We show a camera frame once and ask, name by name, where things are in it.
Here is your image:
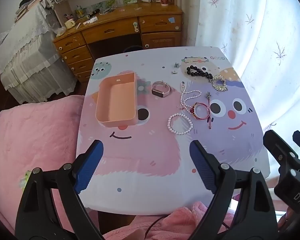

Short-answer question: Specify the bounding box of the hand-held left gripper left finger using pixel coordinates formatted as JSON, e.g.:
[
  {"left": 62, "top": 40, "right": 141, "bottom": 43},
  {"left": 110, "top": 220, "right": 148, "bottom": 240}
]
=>
[{"left": 14, "top": 139, "right": 105, "bottom": 240}]

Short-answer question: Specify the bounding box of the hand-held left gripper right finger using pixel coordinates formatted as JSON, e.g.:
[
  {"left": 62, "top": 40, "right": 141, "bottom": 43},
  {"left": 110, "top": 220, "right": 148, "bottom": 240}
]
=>
[{"left": 189, "top": 140, "right": 279, "bottom": 240}]

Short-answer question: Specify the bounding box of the pearl bracelet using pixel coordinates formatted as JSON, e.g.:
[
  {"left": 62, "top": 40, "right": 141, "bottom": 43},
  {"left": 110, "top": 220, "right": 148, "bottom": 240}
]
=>
[{"left": 167, "top": 113, "right": 193, "bottom": 135}]

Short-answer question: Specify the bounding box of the pink plastic box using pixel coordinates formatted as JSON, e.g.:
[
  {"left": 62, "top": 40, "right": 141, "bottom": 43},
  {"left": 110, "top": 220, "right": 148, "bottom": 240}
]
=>
[{"left": 95, "top": 72, "right": 138, "bottom": 128}]

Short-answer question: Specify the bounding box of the pearl necklace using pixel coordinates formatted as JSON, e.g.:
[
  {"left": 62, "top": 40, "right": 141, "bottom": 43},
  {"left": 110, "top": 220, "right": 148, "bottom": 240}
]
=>
[{"left": 177, "top": 81, "right": 202, "bottom": 110}]

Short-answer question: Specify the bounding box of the pink strap smart watch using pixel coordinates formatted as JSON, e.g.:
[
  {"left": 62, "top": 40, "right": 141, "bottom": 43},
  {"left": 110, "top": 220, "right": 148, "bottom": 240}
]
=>
[{"left": 151, "top": 81, "right": 171, "bottom": 97}]

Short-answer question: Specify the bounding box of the black bead bracelet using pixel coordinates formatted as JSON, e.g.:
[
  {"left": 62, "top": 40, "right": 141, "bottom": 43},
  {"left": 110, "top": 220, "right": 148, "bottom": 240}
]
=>
[{"left": 186, "top": 65, "right": 214, "bottom": 80}]

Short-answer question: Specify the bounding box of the person's right hand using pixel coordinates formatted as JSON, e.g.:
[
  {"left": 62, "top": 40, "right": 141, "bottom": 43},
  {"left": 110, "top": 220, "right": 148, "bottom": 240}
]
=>
[{"left": 277, "top": 203, "right": 295, "bottom": 231}]

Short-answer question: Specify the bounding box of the red bangle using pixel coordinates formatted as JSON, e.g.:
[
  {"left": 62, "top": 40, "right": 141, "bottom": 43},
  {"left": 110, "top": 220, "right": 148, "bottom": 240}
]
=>
[{"left": 189, "top": 102, "right": 210, "bottom": 120}]

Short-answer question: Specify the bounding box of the pink fleece blanket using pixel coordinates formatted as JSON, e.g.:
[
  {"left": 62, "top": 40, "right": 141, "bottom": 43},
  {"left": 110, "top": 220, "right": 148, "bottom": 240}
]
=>
[{"left": 0, "top": 94, "right": 100, "bottom": 235}]

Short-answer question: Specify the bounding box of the pink fleece robe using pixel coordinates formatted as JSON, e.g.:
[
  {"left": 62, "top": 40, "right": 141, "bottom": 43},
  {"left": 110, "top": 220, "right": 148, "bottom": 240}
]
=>
[{"left": 102, "top": 201, "right": 238, "bottom": 240}]

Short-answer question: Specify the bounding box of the green white packet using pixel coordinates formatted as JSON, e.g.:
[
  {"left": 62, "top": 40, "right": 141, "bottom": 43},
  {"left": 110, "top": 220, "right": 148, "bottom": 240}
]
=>
[{"left": 20, "top": 171, "right": 30, "bottom": 188}]

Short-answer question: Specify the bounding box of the black round stool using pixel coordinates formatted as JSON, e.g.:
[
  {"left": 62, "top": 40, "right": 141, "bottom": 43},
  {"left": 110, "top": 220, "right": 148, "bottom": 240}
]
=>
[{"left": 124, "top": 45, "right": 143, "bottom": 53}]

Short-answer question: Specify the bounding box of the white lace furniture cover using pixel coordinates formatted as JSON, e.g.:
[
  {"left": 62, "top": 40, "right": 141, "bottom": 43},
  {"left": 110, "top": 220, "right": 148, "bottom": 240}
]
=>
[{"left": 0, "top": 4, "right": 77, "bottom": 104}]

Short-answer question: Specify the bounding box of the white floral curtain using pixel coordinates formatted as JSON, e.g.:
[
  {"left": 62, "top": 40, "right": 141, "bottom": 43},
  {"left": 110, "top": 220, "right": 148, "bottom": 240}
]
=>
[{"left": 182, "top": 0, "right": 300, "bottom": 180}]

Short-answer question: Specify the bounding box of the wooden desk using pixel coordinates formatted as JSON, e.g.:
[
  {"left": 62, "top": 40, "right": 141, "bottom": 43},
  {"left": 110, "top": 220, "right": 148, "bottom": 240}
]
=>
[{"left": 52, "top": 2, "right": 184, "bottom": 83}]

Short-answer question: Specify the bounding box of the clear plastic bag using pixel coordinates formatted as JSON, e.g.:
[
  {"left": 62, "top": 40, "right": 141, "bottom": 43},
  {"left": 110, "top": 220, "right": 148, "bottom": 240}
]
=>
[{"left": 52, "top": 26, "right": 66, "bottom": 37}]

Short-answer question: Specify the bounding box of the green photo strip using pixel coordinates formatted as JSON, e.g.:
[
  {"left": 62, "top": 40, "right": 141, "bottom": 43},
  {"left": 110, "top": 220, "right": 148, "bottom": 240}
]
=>
[{"left": 90, "top": 0, "right": 137, "bottom": 10}]

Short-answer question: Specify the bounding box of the stack of books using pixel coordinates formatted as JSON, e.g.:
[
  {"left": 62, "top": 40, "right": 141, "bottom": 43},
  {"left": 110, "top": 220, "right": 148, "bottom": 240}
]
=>
[{"left": 15, "top": 0, "right": 43, "bottom": 22}]

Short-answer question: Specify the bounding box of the red cord bracelet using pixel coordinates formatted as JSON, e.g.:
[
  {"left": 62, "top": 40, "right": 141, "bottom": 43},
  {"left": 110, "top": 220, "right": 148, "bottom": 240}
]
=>
[{"left": 206, "top": 92, "right": 213, "bottom": 130}]

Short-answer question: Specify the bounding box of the dark red cable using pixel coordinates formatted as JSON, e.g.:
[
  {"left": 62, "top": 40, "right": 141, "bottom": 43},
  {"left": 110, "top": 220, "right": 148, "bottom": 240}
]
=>
[{"left": 144, "top": 215, "right": 170, "bottom": 240}]

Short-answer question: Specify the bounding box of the gold rhinestone bracelet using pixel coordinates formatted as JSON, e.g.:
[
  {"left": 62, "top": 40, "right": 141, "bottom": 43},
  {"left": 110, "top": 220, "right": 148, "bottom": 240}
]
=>
[{"left": 211, "top": 74, "right": 228, "bottom": 92}]

